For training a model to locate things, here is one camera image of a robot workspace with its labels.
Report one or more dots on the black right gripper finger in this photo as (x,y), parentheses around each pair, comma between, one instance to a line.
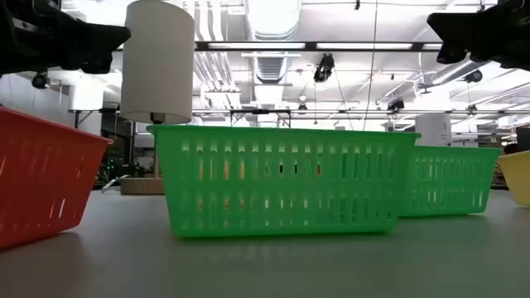
(468,33)

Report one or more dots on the black monitor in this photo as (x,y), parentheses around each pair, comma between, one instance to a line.
(523,138)

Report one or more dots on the white building pillar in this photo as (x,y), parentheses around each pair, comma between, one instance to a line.
(435,124)

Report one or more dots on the white shade table lamp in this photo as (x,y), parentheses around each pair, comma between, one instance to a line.
(157,62)

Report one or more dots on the green plastic basket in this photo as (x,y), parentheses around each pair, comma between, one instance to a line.
(248,225)
(455,151)

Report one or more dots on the light grey slanted bar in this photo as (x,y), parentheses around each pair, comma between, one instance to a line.
(112,185)

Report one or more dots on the black ceiling-mounted camera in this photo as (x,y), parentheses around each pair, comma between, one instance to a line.
(395,104)
(40,80)
(324,68)
(473,76)

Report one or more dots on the silver ceiling air duct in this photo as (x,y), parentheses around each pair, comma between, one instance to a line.
(271,66)

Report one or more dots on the red plastic basket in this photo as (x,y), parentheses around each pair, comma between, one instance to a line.
(41,178)

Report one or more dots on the black overhead light bar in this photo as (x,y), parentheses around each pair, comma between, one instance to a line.
(310,46)

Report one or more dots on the yellow plastic basket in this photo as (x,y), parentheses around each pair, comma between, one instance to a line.
(519,178)

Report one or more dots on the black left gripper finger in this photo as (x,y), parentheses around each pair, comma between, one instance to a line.
(95,41)

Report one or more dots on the black equipment rack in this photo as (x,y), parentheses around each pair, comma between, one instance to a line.
(124,136)

